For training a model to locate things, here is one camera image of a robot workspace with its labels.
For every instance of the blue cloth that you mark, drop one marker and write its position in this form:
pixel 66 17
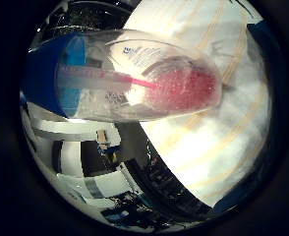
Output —
pixel 259 32

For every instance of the white cloth with yellow stripes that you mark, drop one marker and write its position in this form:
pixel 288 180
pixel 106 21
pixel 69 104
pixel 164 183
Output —
pixel 210 147

